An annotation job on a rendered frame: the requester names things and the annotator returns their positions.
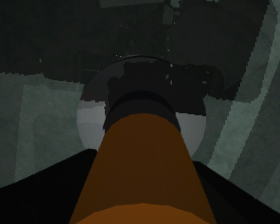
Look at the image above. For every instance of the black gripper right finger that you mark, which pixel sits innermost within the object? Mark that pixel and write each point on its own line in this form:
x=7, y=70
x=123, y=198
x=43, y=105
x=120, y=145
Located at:
x=229, y=203

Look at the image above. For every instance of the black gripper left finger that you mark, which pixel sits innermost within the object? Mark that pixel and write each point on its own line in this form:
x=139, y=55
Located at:
x=49, y=196

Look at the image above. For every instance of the orange knob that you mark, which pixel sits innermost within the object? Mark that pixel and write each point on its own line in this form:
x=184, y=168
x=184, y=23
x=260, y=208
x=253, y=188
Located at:
x=142, y=174

